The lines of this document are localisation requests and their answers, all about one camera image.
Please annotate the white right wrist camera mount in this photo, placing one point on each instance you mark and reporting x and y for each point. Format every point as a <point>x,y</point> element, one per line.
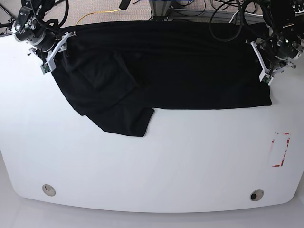
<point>54,52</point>

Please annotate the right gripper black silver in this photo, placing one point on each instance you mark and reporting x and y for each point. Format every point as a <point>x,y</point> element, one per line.
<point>26,28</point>

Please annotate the grey aluminium frame stand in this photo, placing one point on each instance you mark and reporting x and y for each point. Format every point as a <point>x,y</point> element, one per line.
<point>159,9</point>

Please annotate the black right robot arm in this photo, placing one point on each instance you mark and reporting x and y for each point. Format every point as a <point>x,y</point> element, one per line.
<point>39,8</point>

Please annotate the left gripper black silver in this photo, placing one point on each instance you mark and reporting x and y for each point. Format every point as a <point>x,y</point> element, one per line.
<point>284,45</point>

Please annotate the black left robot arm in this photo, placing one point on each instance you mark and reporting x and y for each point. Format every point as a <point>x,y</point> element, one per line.
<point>285,19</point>

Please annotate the right table cable grommet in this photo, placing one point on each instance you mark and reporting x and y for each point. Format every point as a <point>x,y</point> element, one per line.
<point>256,195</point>

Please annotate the left table cable grommet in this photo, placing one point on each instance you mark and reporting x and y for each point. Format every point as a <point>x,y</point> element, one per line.
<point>48,190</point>

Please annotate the black T-shirt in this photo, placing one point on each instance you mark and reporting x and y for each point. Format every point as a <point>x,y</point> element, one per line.
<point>118,73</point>

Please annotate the table cable grommet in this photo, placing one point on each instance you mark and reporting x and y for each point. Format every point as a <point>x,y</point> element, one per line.
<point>256,195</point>
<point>48,190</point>

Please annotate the red tape rectangle marking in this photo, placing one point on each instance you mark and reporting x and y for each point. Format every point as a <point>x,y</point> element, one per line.
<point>278,150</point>

